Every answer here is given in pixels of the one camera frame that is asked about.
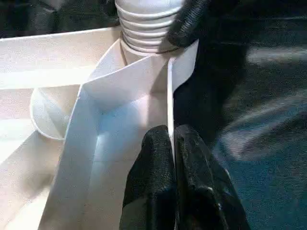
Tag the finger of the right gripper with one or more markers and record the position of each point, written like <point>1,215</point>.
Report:
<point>187,26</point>

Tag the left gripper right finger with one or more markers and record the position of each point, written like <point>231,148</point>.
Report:
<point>204,191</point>

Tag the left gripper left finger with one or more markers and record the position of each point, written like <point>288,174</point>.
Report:
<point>151,179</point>

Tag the white plastic table leg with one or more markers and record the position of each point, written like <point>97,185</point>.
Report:
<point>144,24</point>

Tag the white plastic table top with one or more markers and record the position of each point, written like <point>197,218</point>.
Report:
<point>48,72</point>

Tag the black shiny mat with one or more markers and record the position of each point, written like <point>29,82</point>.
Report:
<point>263,119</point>

